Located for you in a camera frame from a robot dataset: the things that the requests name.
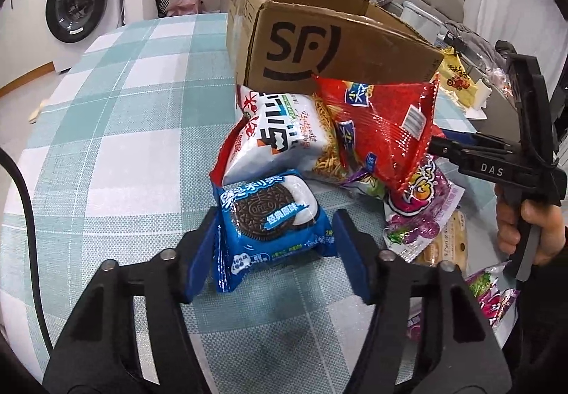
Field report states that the white bin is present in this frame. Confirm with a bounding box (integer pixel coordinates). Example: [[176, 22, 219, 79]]
[[400, 1, 441, 29]]

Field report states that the person's right hand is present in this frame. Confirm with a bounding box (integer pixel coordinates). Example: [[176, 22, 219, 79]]
[[495, 190, 568, 267]]

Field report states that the white noodle snack bag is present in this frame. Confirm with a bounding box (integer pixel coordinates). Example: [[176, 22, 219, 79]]
[[209, 84, 352, 189]]

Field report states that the black cable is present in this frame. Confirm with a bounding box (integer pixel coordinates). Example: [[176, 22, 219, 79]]
[[0, 149, 55, 352]]

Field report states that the red snack bag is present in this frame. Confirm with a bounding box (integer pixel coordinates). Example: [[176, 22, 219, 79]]
[[311, 73, 441, 200]]

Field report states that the person's right forearm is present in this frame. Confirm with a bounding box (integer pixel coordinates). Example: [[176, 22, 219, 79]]
[[503, 261, 568, 394]]

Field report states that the pink cloth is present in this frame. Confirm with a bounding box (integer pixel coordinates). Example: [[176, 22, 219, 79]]
[[166, 0, 210, 17]]

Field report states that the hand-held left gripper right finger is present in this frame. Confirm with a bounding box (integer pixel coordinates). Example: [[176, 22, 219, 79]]
[[332, 208, 511, 394]]

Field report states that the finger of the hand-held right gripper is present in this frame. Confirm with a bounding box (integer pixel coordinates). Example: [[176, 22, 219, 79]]
[[444, 131, 519, 152], [427, 137, 466, 164]]

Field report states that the brown cardboard box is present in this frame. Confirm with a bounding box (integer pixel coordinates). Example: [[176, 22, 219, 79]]
[[226, 0, 445, 98]]

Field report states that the white washing machine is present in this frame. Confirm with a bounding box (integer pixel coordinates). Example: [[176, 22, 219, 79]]
[[38, 0, 126, 75]]

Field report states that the beige biscuit packet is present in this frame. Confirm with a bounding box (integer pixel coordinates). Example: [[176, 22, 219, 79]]
[[415, 210, 470, 274]]

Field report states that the blue cookie packet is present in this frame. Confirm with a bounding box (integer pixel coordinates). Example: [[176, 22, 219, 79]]
[[212, 169, 334, 293]]

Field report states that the grey garment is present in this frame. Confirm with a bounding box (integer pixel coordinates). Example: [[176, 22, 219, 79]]
[[444, 20, 494, 63]]

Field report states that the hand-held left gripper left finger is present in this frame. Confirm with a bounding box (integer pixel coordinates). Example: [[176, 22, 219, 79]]
[[42, 206, 223, 394]]

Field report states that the checked teal tablecloth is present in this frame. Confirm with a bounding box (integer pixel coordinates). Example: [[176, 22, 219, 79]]
[[0, 12, 521, 394]]

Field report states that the yellow plastic bag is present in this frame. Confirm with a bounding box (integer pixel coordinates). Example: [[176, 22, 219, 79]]
[[437, 47, 492, 109]]

